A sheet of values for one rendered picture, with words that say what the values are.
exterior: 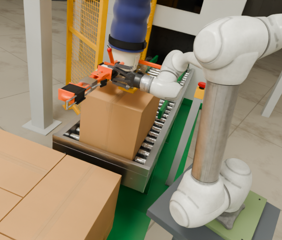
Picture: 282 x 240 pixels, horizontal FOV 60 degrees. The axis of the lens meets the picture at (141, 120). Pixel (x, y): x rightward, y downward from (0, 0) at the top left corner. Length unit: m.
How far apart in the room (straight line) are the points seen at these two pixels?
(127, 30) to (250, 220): 1.14
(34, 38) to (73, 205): 1.57
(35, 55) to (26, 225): 1.59
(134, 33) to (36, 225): 1.10
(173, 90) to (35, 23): 1.53
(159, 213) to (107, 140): 0.66
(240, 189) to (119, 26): 1.02
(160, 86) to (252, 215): 0.75
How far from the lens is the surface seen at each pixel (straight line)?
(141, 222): 2.06
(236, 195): 1.09
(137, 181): 1.65
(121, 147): 1.62
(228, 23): 0.70
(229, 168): 1.07
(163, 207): 1.20
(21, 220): 1.39
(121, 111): 1.48
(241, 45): 0.70
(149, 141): 1.92
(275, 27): 0.83
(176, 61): 1.27
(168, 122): 2.11
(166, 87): 1.22
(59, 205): 1.41
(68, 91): 1.04
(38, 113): 2.76
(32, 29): 2.44
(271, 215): 1.44
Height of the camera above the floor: 1.65
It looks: 31 degrees down
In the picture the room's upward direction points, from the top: 12 degrees clockwise
